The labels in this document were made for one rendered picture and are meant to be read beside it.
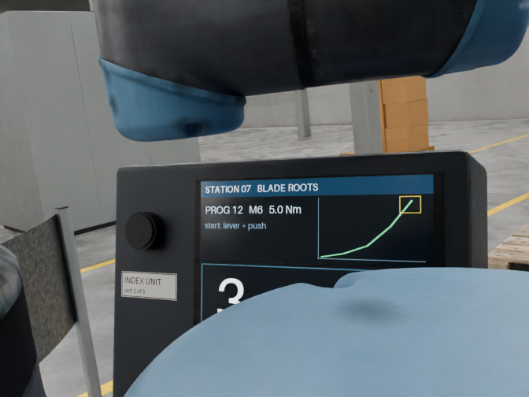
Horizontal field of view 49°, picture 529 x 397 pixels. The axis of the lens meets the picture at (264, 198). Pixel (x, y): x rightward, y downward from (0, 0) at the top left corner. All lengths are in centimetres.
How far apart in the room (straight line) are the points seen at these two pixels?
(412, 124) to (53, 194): 510
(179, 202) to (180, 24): 16
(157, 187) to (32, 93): 577
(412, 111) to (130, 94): 855
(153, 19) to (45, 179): 593
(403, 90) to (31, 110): 504
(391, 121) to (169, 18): 862
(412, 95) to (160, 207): 847
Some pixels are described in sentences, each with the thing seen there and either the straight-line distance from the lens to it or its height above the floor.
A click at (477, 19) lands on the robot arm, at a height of 132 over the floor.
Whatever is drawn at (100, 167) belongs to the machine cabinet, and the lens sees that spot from 646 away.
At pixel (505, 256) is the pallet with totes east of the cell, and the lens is 385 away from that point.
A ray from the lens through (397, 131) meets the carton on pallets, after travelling 882.
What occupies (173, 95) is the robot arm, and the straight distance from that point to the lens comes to 30.
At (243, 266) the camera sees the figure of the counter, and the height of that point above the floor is 119.
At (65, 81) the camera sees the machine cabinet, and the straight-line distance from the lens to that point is 634.
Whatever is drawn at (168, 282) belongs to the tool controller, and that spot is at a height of 117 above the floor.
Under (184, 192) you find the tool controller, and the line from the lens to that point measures 43.
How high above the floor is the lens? 130
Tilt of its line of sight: 11 degrees down
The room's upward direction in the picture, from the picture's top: 6 degrees counter-clockwise
